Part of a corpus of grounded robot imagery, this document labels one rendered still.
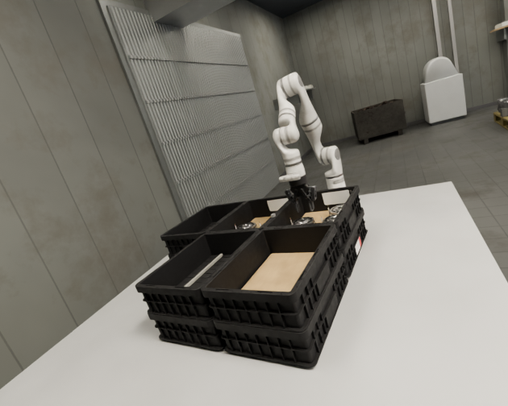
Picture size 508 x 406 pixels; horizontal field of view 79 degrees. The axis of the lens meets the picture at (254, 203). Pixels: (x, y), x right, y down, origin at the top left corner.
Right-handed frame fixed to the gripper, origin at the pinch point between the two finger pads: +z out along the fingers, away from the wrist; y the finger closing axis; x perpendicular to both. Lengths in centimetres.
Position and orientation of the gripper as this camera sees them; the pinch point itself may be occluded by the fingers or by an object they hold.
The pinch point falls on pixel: (305, 207)
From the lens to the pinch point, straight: 130.8
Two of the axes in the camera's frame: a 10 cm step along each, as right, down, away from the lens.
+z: 2.8, 9.3, 2.5
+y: -8.0, 0.8, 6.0
